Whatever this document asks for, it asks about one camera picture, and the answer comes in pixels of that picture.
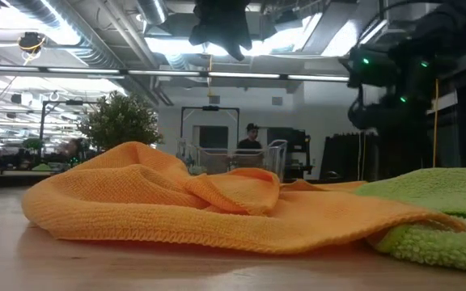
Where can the small background plant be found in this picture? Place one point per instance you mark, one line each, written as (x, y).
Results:
(32, 144)

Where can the black background cart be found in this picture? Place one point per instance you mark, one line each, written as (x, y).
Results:
(293, 139)

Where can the small potted green plant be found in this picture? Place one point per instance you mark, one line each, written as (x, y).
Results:
(119, 121)

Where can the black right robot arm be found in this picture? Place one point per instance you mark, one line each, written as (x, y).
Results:
(411, 81)

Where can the black background gantry frame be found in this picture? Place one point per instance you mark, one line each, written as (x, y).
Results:
(73, 102)
(210, 108)

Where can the green microfiber towel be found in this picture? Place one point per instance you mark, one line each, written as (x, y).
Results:
(439, 190)

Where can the black background cabinet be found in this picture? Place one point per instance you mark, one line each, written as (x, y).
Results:
(338, 157)

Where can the person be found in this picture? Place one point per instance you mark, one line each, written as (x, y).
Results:
(250, 143)

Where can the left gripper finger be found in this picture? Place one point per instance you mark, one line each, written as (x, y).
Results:
(236, 48)
(197, 37)

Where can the clear plastic bin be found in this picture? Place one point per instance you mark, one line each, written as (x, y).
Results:
(275, 157)

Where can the silver ventilation duct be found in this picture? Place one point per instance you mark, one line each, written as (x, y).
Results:
(152, 12)

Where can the long ceiling light strip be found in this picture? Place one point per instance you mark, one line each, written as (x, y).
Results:
(164, 73)

